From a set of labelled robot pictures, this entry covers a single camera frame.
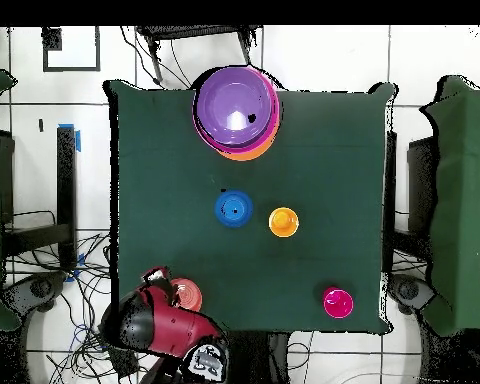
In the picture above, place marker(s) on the black floor frame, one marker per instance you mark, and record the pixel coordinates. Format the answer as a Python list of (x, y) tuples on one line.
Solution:
[(52, 40)]

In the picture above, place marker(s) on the black stool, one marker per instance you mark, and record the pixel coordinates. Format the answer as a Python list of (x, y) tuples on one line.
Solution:
[(196, 31)]

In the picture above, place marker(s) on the black metal stand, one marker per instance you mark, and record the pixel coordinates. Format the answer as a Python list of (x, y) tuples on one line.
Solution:
[(66, 180)]

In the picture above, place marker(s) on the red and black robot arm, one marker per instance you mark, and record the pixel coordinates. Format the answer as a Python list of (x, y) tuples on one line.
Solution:
[(172, 324)]

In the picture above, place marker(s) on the red plastic cup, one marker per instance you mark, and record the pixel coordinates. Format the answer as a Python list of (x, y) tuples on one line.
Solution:
[(338, 304)]

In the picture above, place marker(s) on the dark green tablecloth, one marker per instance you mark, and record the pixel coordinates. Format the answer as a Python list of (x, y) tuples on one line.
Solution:
[(324, 160)]

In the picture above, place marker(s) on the large pink plastic bowl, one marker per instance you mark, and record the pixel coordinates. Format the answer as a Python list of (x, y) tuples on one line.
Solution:
[(274, 94)]

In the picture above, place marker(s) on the small red-orange plastic bowl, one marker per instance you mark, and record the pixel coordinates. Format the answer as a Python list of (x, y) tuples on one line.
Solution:
[(190, 294)]

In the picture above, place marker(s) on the blue plastic bowl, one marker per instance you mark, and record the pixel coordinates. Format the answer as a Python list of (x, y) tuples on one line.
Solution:
[(234, 208)]

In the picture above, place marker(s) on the orange plastic cup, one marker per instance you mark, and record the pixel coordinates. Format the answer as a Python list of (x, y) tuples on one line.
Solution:
[(284, 222)]

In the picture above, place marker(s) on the large orange plastic bowl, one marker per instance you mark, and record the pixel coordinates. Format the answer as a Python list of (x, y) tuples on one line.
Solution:
[(256, 156)]

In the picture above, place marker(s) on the purple plastic bowl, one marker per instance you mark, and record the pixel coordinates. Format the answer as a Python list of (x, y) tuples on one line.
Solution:
[(232, 96), (212, 140)]

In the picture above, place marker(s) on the black power brick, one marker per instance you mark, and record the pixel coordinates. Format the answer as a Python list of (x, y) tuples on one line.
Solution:
[(124, 364)]

